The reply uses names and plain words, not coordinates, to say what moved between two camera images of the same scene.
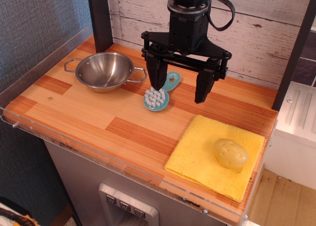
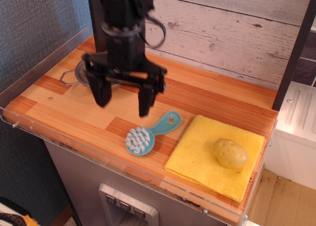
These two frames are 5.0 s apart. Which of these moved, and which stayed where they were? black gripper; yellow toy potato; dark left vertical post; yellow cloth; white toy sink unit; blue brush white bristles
Moved: blue brush white bristles; black gripper
Stayed: yellow toy potato; yellow cloth; dark left vertical post; white toy sink unit
